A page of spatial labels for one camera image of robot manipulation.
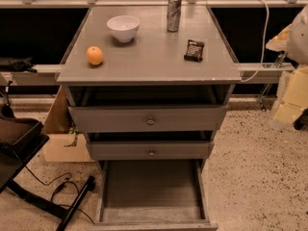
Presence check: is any grey middle drawer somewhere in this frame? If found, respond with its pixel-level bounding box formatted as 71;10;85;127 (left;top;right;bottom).
87;141;214;160

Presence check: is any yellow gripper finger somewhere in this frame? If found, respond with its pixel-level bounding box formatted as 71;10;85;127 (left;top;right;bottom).
266;25;291;52
273;67;308;124

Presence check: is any orange fruit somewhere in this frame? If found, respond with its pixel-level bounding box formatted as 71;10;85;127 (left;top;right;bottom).
86;46;104;65

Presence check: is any cardboard box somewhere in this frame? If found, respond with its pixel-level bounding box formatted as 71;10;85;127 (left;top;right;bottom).
43;88;91;163

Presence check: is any metal railing frame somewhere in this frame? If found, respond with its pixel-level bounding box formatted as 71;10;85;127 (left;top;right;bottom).
0;0;290;86

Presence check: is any silver drink can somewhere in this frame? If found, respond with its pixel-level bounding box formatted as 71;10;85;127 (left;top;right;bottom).
167;0;182;32

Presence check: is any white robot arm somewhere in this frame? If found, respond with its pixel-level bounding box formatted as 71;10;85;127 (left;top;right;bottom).
266;5;308;124

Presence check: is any white hanging cable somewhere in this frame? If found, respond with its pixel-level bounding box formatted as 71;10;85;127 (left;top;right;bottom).
241;0;270;83

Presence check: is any grey top drawer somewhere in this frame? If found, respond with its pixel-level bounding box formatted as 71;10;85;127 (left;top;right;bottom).
68;105;227;133

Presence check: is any black object on rail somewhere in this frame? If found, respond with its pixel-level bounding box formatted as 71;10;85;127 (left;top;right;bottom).
0;57;37;73

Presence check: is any white ceramic bowl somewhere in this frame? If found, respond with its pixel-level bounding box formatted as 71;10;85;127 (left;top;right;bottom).
107;15;140;42

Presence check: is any grey open bottom drawer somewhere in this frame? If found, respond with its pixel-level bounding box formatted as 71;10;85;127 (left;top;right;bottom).
89;160;218;231

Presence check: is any black rxbar chocolate wrapper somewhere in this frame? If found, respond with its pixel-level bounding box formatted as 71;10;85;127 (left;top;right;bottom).
184;39;205;62

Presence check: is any black floor cable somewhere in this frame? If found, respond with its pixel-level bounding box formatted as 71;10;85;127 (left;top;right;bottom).
24;166;96;225

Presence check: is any grey wooden drawer cabinet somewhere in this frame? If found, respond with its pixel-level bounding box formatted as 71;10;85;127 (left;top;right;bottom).
58;6;241;160

